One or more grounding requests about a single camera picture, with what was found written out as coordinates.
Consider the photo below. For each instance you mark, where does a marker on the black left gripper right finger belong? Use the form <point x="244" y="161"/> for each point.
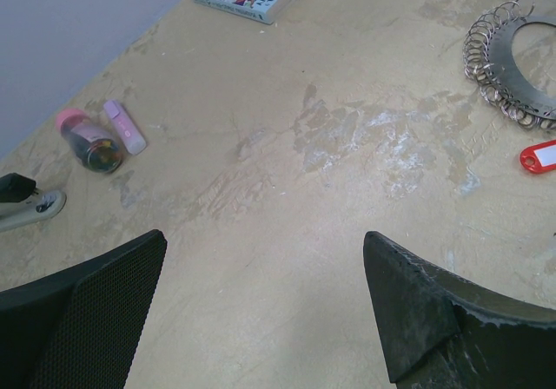
<point x="439" y="330"/>

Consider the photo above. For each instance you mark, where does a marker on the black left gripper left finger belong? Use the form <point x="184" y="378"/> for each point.
<point x="80" y="327"/>

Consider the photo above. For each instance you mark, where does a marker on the metal keyring organizer with rings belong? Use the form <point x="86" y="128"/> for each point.
<point x="488" y="60"/>

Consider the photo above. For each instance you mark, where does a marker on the red key tag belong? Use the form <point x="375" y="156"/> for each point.
<point x="540" y="158"/>

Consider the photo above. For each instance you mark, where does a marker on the grey black stapler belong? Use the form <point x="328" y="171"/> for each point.
<point x="23" y="203"/>

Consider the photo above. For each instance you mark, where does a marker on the pink capped bottle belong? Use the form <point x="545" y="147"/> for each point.
<point x="94" y="147"/>

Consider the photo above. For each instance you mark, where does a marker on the pink highlighter marker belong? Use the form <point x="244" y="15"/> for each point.
<point x="128" y="132"/>

